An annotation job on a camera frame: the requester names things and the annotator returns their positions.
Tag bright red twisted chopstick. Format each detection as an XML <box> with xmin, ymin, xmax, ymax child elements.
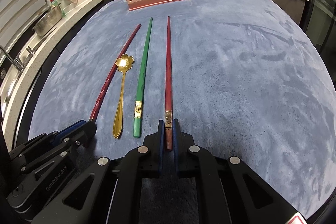
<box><xmin>90</xmin><ymin>23</ymin><xmax>141</xmax><ymax>123</ymax></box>

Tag green chopstick left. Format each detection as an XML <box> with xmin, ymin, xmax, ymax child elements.
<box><xmin>133</xmin><ymin>17</ymin><xmax>153</xmax><ymax>138</ymax></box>

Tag chrome sink faucet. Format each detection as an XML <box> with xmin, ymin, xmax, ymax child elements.
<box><xmin>0</xmin><ymin>46</ymin><xmax>34</xmax><ymax>72</ymax></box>

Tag gold flower spoon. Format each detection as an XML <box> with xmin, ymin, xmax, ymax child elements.
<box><xmin>112</xmin><ymin>53</ymin><xmax>134</xmax><ymax>139</ymax></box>

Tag blue plush table mat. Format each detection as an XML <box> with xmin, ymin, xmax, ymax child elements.
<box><xmin>29</xmin><ymin>0</ymin><xmax>335</xmax><ymax>217</ymax></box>

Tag green dish soap bottle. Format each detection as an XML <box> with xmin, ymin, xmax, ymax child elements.
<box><xmin>50</xmin><ymin>0</ymin><xmax>66</xmax><ymax>18</ymax></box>

